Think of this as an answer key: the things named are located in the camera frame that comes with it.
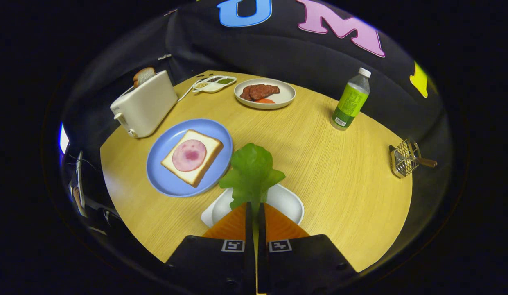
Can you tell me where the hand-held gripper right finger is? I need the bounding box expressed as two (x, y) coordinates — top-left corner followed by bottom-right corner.
(257, 202), (357, 295)

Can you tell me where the toasted bread slice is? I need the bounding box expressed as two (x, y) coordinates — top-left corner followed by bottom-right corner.
(133, 67), (157, 87)

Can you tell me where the blue round plate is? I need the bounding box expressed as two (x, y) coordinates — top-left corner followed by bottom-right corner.
(146, 118), (233, 198)

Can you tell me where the white toaster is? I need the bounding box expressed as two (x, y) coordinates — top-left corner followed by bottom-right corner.
(110, 70), (178, 138)

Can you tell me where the white bread slice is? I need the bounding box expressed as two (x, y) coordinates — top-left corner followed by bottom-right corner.
(161, 129), (224, 188)

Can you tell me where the metal wire rack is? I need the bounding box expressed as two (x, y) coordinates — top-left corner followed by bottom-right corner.
(388, 138), (438, 179)

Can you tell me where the white divided dish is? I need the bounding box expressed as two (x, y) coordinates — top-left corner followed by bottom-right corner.
(192, 75), (237, 94)

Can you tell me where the green label plastic bottle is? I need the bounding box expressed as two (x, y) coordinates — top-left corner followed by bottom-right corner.
(330, 68), (372, 131)

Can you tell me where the white round plate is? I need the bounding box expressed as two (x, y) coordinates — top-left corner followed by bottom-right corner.
(234, 78), (296, 110)

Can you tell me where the black backdrop cloth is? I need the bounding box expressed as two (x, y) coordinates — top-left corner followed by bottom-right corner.
(61, 0), (453, 197)

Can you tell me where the pink ham slice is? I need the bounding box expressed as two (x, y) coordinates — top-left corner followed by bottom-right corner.
(172, 139), (207, 172)

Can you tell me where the white toaster cable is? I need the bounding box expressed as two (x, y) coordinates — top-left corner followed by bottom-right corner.
(177, 80), (201, 102)

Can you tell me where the green lettuce leaf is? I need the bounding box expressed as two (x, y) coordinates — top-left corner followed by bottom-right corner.
(219, 143), (286, 213)

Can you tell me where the white rectangular plate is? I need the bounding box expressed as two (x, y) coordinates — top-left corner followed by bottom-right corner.
(201, 183), (305, 228)

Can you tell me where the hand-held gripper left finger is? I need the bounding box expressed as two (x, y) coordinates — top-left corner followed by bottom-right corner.
(164, 202), (256, 295)

